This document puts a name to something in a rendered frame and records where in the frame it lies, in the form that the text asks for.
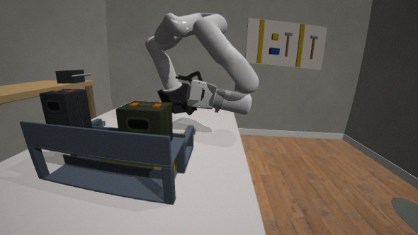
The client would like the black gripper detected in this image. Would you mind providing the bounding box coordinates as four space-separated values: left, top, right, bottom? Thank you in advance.
171 71 218 115

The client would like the dark green case with handle slot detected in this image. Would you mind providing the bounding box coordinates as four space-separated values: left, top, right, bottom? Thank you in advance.
116 101 173 141

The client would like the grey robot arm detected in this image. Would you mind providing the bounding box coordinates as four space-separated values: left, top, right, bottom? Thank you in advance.
145 13 259 115

